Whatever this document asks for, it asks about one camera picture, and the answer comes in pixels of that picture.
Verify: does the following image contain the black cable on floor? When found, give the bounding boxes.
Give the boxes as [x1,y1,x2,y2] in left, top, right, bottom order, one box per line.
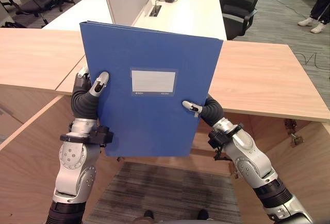
[293,51,330,68]

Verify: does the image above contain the blue document folder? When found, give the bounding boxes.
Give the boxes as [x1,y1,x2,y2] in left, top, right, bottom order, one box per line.
[79,21,224,158]

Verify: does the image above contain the right dark robot foot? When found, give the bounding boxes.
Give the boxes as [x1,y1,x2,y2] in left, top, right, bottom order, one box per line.
[196,209,209,221]

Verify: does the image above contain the black mesh office chair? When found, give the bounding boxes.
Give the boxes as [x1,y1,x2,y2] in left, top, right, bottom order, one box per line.
[219,0,269,41]

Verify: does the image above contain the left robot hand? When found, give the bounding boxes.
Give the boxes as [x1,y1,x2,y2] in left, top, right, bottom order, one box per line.
[70,65,110,132]

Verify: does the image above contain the metal cabinet door hinge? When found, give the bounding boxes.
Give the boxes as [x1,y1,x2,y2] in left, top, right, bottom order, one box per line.
[284,119,304,147]

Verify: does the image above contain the long white office desk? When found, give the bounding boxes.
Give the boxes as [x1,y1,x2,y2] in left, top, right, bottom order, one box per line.
[42,0,228,41]

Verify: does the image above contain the person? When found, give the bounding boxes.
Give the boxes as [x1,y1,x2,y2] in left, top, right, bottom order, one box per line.
[297,0,330,35]

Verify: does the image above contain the wooden cabinet door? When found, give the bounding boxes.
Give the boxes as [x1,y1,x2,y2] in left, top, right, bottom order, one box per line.
[0,94,126,224]
[228,120,330,224]

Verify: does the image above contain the wooden office cabinet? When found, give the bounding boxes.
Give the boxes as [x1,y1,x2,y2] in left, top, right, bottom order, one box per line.
[0,27,330,177]

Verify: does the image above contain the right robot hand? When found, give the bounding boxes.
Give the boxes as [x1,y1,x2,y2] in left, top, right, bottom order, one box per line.
[181,94,238,135]

